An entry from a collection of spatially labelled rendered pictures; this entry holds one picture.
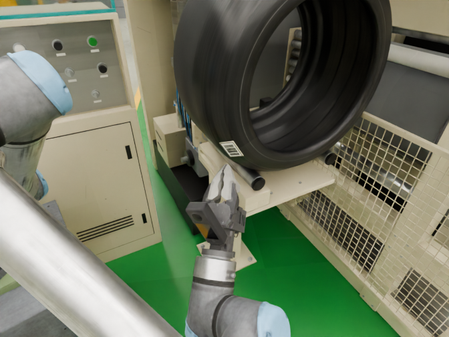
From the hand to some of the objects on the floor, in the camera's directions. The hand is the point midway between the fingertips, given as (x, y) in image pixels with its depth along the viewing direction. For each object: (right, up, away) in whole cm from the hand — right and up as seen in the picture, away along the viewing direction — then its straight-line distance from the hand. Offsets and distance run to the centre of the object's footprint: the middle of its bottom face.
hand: (224, 168), depth 68 cm
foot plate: (+1, -51, +104) cm, 116 cm away
